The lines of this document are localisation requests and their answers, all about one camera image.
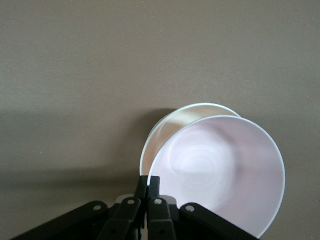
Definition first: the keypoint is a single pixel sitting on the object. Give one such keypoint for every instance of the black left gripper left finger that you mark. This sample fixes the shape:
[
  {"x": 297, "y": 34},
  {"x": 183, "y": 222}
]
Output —
[{"x": 120, "y": 220}]

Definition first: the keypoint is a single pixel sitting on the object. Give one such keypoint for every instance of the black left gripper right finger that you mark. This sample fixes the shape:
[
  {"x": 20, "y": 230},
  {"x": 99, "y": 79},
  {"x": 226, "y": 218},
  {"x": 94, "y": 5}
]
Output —
[{"x": 160, "y": 220}]

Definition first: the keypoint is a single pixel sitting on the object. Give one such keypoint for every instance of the pink bowl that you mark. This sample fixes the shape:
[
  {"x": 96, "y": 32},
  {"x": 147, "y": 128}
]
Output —
[{"x": 220, "y": 170}]

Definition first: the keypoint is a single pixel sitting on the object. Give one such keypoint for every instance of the white bowl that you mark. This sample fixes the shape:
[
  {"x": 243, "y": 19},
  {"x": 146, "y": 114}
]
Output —
[{"x": 162, "y": 135}]

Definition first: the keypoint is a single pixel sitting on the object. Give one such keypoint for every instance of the brown table cover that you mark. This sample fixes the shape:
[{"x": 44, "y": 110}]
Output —
[{"x": 100, "y": 62}]

